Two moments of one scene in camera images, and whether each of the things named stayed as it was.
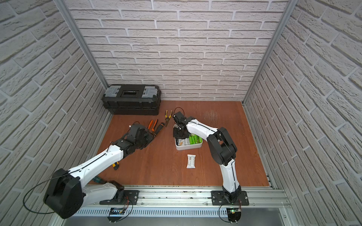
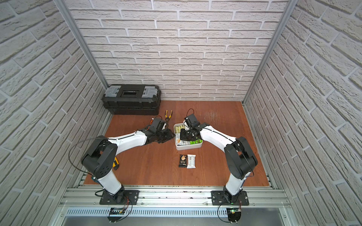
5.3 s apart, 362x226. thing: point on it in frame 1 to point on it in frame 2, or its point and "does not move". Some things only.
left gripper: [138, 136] to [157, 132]
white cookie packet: [191, 161] does not move
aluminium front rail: [195, 197] does not move
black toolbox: [132, 99] does not move
